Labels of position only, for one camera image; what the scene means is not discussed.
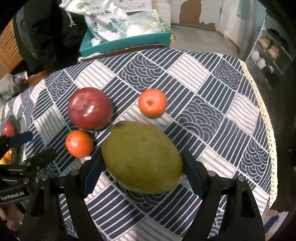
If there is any white printed carton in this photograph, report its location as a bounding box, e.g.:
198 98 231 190
112 0 153 13

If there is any cardboard box under bin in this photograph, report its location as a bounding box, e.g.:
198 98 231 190
78 44 166 63

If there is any large orange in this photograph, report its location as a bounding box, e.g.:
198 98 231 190
4 149 12 160

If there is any clear plastic bag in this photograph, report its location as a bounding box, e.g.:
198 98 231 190
118 9 165 38

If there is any teal plastic bin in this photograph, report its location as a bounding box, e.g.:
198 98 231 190
79 21 172 57

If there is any wooden drawer box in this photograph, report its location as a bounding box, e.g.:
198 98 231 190
27 70 49 86

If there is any black hanging coat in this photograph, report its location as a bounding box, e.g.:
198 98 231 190
13 1 87 74

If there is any small red-orange tangerine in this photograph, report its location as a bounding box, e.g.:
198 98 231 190
138 89 167 119

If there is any printed rice bag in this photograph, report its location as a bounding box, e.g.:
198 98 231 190
60 0 127 41

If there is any blue patterned tablecloth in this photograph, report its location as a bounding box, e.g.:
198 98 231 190
1 49 278 240

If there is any yellow mango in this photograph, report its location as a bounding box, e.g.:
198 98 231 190
0 156 10 165

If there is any person left hand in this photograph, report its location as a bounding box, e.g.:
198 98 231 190
0 204 22 231

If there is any grey clothing pile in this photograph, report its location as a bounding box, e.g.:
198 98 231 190
0 71 29 101

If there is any yellow-green mango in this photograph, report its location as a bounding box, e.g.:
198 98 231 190
102 120 183 194

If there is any dark red apple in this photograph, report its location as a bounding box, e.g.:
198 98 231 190
68 87 113 131

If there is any metal shoe rack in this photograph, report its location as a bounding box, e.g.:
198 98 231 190
246 14 295 89

